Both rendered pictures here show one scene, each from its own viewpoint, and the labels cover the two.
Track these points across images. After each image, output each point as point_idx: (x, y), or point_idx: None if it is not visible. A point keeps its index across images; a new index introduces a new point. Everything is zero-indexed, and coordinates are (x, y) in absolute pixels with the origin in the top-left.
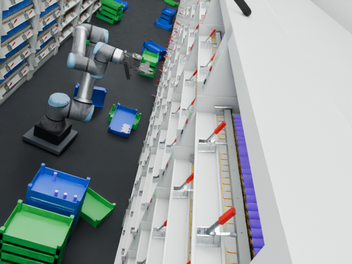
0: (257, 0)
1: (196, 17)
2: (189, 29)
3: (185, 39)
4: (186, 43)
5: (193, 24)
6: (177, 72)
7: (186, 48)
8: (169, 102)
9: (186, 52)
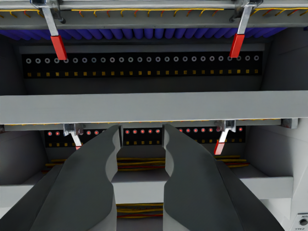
0: None
1: (276, 217)
2: (298, 196)
3: (305, 170)
4: (302, 155)
5: (282, 206)
6: (132, 121)
7: (301, 136)
8: (45, 8)
9: (303, 121)
